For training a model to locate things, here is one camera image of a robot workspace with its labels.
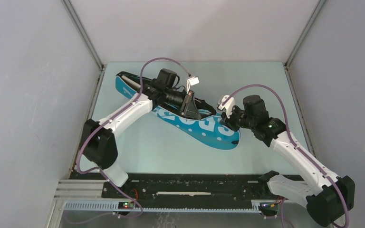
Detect grey cable duct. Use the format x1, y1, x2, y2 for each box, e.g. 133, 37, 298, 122
64, 200, 261, 213

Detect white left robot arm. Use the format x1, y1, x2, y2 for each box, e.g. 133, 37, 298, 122
76, 69, 201, 198

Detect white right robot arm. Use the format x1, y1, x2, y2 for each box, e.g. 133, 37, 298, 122
217, 95, 355, 227

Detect aluminium frame post right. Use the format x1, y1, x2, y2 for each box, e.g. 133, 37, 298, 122
284, 0, 328, 69

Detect aluminium frame post left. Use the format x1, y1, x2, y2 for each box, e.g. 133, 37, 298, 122
61, 0, 104, 70

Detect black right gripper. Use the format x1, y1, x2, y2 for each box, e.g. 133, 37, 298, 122
221, 104, 255, 132

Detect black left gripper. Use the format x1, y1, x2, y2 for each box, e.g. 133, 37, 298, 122
165, 89, 201, 120

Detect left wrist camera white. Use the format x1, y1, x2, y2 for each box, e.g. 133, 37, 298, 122
186, 76, 200, 93

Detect blue racket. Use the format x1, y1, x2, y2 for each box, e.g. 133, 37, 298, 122
121, 75, 141, 91

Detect blue racket bag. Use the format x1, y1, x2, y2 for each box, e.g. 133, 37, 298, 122
115, 71, 240, 150

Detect aluminium frame post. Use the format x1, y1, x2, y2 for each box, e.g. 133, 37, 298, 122
61, 0, 104, 70
284, 0, 328, 69

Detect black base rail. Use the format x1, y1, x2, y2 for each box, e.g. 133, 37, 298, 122
101, 173, 282, 209

